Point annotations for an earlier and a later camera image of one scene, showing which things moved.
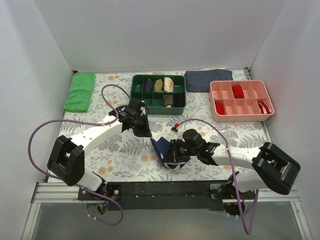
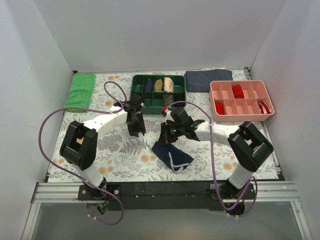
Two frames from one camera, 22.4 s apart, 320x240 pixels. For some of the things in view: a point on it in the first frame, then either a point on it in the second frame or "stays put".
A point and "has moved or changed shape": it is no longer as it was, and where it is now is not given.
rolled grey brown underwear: (168, 100) stays put
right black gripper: (173, 153) → (167, 132)
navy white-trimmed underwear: (162, 146) has moved or changed shape
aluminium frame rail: (41, 192) stays put
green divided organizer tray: (162, 94) stays put
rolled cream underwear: (168, 85) stays put
